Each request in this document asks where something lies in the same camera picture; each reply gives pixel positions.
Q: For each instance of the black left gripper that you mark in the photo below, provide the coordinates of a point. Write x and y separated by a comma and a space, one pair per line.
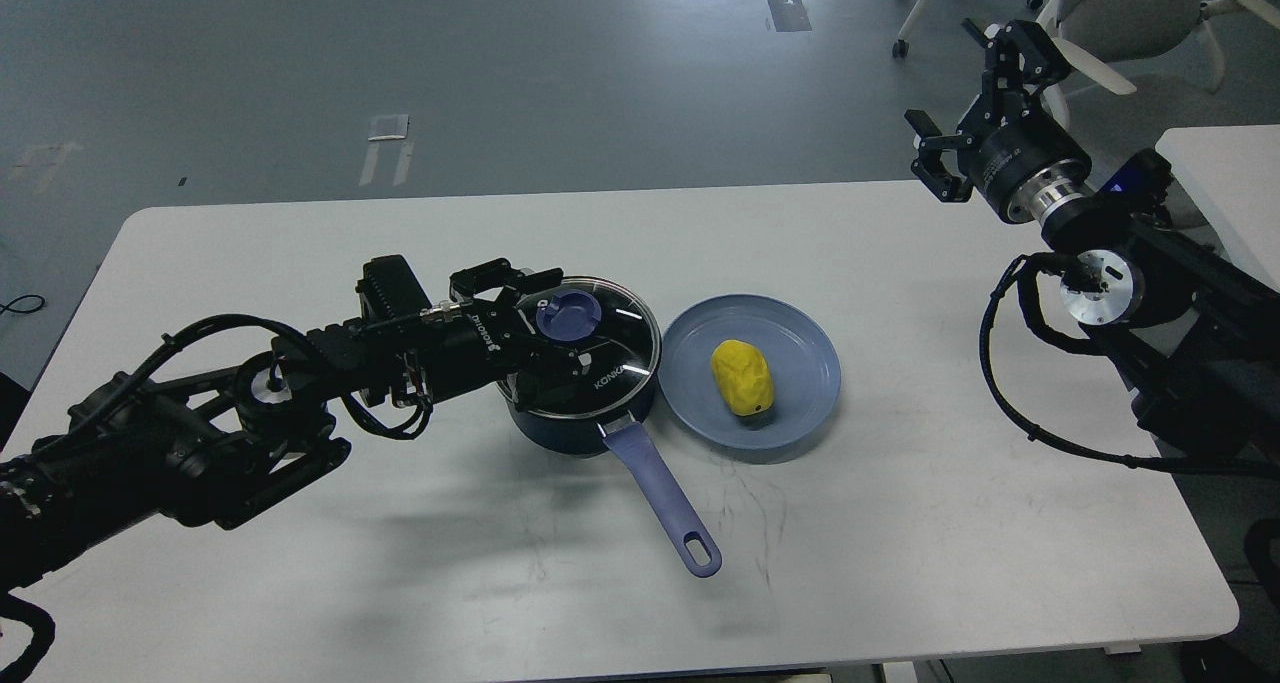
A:
468, 351

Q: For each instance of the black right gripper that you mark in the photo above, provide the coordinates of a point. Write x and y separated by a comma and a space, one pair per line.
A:
1006, 137

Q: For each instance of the glass pot lid blue knob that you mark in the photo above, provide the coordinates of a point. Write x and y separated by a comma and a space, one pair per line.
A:
598, 316

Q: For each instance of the yellow potato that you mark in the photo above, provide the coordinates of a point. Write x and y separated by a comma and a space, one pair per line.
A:
743, 378

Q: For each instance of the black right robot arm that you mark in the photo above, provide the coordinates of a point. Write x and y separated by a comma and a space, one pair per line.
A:
1193, 335

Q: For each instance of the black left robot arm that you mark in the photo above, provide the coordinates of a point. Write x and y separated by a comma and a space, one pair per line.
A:
229, 416

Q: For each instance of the dark blue saucepan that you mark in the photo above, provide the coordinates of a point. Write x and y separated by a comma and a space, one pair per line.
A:
621, 430

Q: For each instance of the white grey office chair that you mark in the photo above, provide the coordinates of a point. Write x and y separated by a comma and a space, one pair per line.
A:
1100, 33

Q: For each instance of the white side table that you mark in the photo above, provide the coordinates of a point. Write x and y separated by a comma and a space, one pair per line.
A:
1231, 173

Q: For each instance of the blue plate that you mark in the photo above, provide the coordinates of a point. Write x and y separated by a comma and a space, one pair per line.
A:
804, 365

